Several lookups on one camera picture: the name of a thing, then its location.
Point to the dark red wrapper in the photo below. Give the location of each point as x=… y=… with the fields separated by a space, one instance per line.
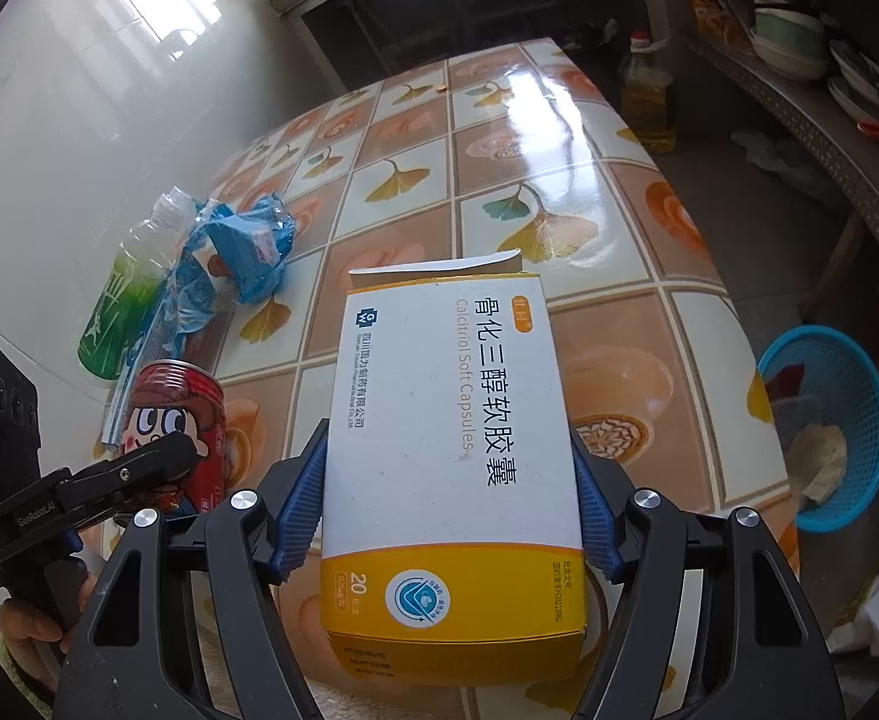
x=783 y=386

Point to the crumpled white plastic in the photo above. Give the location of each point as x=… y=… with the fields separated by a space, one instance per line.
x=769 y=157

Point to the person's left hand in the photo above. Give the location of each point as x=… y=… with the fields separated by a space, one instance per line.
x=27 y=626

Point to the green label plastic bottle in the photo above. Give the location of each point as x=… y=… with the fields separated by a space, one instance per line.
x=120 y=307

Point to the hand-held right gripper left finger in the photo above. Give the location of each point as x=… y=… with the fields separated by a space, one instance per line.
x=300 y=510

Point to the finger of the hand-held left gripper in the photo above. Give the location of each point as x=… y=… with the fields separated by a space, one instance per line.
x=147 y=469
x=72 y=541

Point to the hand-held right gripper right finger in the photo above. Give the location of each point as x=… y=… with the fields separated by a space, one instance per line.
x=597 y=517

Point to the yellow cooking oil bottle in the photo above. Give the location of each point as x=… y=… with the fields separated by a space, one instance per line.
x=649 y=97

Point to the yellow white medicine box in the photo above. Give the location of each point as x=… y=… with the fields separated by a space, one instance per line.
x=447 y=427

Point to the stack of bowls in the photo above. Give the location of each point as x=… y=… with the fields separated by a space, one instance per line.
x=788 y=45

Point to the yellow packets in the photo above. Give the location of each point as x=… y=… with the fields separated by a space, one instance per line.
x=717 y=11

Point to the red cartoon drink can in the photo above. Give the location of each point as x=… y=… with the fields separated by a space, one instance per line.
x=184 y=405

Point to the grey storage shelf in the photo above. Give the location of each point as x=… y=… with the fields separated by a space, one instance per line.
x=799 y=127

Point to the blue plastic basket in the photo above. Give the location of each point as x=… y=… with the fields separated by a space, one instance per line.
x=870 y=420

